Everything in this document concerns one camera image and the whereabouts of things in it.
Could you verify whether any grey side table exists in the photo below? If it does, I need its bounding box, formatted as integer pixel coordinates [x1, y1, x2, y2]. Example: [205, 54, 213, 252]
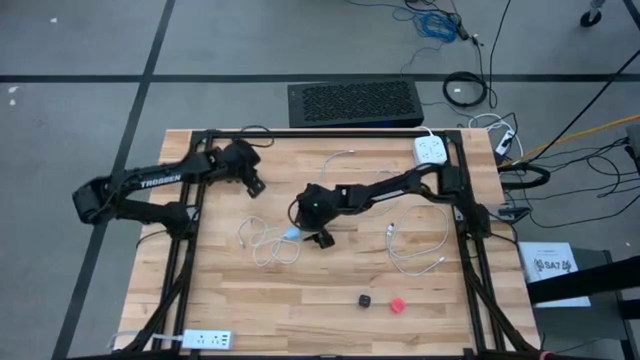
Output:
[519, 247, 631, 360]

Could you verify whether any light blue braided cable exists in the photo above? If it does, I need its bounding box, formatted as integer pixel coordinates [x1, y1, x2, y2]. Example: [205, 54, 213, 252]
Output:
[317, 148, 401, 217]

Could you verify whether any black perforated computer case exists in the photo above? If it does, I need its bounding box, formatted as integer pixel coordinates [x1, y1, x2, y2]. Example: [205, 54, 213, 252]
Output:
[287, 78, 425, 129]

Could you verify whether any white USB cable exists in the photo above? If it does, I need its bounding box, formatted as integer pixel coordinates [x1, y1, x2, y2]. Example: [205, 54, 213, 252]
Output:
[384, 203, 451, 279]
[235, 214, 302, 269]

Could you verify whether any white rectangular power strip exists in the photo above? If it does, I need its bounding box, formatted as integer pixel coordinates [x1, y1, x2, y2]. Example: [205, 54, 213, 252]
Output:
[181, 328, 235, 351]

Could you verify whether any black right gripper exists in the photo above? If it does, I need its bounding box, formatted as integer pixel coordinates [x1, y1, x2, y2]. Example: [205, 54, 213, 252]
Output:
[293, 182, 346, 250]

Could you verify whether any white square power strip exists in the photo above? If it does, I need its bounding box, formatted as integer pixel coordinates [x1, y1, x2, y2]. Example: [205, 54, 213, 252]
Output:
[412, 133, 449, 167]

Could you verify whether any black beam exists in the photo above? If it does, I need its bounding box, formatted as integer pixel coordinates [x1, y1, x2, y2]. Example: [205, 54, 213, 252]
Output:
[527, 257, 640, 305]

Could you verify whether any black floor cable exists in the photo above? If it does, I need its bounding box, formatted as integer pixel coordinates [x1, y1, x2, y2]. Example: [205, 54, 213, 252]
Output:
[487, 0, 514, 110]
[519, 47, 640, 169]

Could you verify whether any yellow floor cable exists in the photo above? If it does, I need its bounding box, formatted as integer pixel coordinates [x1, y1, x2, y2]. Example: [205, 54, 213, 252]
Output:
[499, 113, 640, 169]

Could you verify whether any white floor power strip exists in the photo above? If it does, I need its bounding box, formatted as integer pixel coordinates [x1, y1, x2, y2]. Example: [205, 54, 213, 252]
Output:
[494, 128, 516, 156]

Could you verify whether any white floor cable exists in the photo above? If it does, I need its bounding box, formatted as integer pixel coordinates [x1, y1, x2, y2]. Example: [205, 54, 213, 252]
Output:
[467, 112, 524, 161]

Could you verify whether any black caster wheel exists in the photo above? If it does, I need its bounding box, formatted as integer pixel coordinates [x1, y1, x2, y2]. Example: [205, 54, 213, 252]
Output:
[578, 0, 604, 29]

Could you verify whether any blue cable coil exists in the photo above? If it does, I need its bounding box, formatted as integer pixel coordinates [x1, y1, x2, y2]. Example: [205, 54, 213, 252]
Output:
[392, 5, 459, 44]

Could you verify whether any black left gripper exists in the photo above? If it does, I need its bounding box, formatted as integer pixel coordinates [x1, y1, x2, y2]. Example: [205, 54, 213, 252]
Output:
[218, 138, 268, 200]

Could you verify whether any white printed paper sheet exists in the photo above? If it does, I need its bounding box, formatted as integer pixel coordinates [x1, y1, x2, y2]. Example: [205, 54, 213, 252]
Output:
[518, 241, 592, 309]

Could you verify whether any black cable coil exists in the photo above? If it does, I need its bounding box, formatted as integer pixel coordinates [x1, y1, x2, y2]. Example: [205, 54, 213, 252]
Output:
[442, 70, 489, 109]

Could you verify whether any black cable sleeve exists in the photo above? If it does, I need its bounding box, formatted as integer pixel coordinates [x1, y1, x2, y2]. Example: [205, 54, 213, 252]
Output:
[497, 162, 552, 192]

